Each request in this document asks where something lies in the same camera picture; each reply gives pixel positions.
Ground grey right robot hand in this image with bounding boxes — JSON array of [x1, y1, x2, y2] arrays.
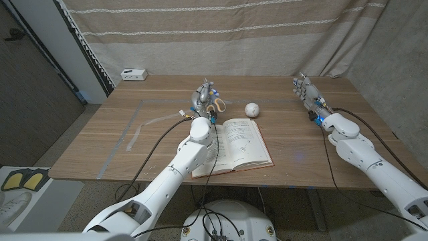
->
[[292, 73, 334, 127]]

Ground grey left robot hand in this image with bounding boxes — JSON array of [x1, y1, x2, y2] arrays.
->
[[190, 78, 221, 124]]

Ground grey yellow-handled scissors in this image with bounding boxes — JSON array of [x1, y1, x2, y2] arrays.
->
[[203, 78, 227, 114]]

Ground open book with red cover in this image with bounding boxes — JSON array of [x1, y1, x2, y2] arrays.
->
[[191, 117, 275, 179]]

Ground white baseball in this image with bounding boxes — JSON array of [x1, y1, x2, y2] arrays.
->
[[244, 102, 261, 118]]

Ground beige striped curtain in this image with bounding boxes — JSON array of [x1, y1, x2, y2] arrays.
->
[[62, 0, 391, 86]]

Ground white power strip box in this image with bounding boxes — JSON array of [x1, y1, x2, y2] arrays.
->
[[120, 68, 148, 82]]

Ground grey textured backdrop cloth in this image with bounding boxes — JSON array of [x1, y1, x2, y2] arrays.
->
[[346, 0, 428, 161]]

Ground grey metal table leg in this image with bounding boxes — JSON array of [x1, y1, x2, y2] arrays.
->
[[306, 189, 328, 232]]

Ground white robot torso base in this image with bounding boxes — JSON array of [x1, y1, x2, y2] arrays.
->
[[180, 199, 278, 241]]

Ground white floor platform board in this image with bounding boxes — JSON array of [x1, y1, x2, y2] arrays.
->
[[0, 166, 85, 232]]

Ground yellow black foot pedal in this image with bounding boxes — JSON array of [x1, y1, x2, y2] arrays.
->
[[1, 169, 27, 191], [21, 168, 50, 191]]

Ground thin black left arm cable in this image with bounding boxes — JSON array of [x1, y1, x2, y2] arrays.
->
[[132, 120, 221, 239]]

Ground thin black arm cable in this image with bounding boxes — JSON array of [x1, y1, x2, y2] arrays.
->
[[132, 120, 221, 239], [320, 125, 428, 232]]

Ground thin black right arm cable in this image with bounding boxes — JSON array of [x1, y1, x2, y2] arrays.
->
[[320, 125, 428, 232]]

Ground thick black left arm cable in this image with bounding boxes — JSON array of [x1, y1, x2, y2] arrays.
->
[[115, 115, 195, 204]]

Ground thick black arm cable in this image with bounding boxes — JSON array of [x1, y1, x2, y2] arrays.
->
[[333, 107, 428, 191], [115, 115, 195, 204]]

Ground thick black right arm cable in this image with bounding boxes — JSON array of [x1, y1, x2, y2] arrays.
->
[[333, 107, 428, 191]]

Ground black torso cable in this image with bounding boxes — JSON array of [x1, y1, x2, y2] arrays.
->
[[199, 207, 242, 241]]

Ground black backdrop frame pole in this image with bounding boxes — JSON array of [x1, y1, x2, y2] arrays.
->
[[53, 0, 115, 97]]

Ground black door handle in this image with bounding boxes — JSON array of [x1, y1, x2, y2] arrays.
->
[[3, 28, 26, 42]]

